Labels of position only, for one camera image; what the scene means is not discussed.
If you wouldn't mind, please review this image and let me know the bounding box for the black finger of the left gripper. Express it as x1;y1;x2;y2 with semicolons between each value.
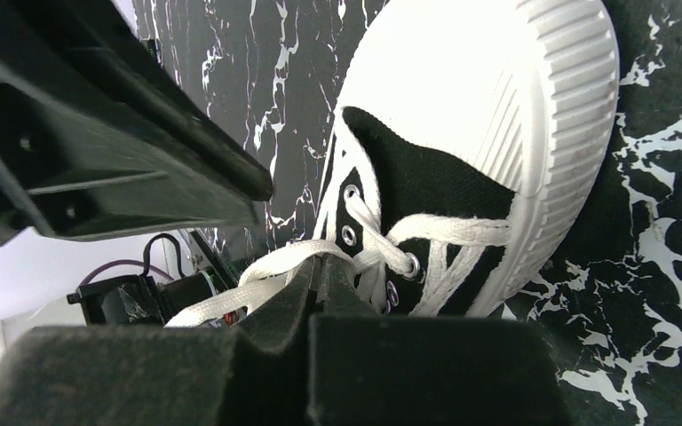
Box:
0;1;273;246

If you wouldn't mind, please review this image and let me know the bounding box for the black white sneaker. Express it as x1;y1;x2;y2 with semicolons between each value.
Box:
314;1;619;317

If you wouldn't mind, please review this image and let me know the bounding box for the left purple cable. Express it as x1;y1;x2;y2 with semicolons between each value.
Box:
79;258;174;288

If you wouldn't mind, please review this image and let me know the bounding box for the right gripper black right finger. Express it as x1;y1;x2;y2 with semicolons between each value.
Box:
308;255;573;425

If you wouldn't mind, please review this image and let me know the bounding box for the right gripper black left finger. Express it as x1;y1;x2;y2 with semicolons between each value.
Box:
0;257;321;425

